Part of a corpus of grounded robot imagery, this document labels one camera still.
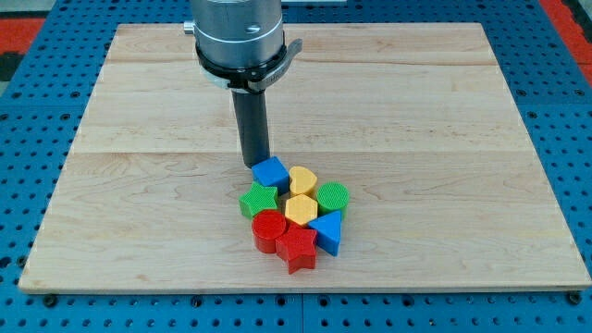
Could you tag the wooden board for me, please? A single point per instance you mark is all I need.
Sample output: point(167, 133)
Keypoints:
point(416, 120)

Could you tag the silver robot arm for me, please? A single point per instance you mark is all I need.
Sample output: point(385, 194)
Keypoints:
point(241, 43)

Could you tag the green star block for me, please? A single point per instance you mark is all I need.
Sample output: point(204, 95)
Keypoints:
point(257, 199)

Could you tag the yellow heart block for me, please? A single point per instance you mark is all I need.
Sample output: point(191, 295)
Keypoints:
point(302, 181)

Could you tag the yellow hexagon block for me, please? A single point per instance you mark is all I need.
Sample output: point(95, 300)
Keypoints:
point(301, 210)

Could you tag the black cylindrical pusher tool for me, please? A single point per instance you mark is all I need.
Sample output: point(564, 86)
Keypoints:
point(250, 112)

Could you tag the green cylinder block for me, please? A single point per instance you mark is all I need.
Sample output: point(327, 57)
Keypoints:
point(333, 197)

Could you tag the blue cube block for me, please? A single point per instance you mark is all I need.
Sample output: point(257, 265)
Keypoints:
point(272, 173)

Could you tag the blue triangle block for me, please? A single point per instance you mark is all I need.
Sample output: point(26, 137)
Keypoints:
point(328, 228)

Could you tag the red star block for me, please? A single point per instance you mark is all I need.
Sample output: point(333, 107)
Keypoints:
point(297, 248)

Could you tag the red cylinder block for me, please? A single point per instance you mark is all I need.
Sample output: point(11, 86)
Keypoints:
point(267, 226)

